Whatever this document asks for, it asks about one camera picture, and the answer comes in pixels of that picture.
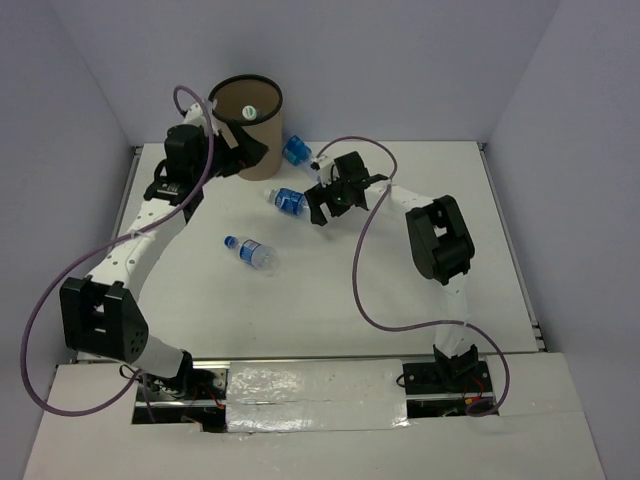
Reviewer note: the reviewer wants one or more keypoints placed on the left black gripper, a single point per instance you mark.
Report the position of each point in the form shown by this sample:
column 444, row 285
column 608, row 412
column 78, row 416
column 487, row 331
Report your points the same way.
column 247, row 152

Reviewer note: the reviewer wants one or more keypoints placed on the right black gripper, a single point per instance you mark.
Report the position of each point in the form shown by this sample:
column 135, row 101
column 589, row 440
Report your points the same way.
column 318, row 195

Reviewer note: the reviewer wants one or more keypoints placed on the blue label bottle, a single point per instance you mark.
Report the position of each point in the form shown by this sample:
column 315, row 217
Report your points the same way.
column 288, row 201
column 300, row 155
column 252, row 253

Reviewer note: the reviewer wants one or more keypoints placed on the green label clear bottle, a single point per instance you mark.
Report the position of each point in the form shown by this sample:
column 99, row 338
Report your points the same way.
column 250, row 113

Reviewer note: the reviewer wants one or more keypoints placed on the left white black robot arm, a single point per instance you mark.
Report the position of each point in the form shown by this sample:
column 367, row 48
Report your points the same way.
column 100, row 312

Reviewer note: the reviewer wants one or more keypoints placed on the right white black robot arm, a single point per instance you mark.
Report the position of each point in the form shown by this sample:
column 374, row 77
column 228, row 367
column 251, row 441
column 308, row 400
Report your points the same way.
column 440, row 244

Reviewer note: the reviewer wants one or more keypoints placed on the blue label bottle by bin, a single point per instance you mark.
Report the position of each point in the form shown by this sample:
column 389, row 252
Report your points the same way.
column 300, row 155

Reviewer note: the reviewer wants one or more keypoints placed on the brown cardboard cylinder bin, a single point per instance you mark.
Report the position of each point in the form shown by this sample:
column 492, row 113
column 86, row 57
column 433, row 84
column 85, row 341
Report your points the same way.
column 231, row 95

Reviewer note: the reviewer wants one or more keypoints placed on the blue label bottle front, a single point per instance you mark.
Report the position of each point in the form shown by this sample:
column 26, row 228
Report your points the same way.
column 252, row 253

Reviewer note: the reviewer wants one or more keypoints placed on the silver foil tape sheet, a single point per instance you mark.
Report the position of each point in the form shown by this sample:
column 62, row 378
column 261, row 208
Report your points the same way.
column 291, row 397

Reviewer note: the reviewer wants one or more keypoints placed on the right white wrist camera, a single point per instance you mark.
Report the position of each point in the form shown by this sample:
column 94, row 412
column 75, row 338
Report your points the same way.
column 321, row 168

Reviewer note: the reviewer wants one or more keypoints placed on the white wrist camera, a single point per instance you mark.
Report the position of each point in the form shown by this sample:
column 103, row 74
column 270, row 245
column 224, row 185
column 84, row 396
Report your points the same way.
column 321, row 168
column 203, row 117

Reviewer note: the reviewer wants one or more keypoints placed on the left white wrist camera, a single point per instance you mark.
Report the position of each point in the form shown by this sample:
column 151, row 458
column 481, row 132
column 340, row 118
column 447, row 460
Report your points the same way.
column 203, row 117

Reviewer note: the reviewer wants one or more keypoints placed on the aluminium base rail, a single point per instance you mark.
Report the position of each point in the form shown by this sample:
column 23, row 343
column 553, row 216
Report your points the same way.
column 403, row 357

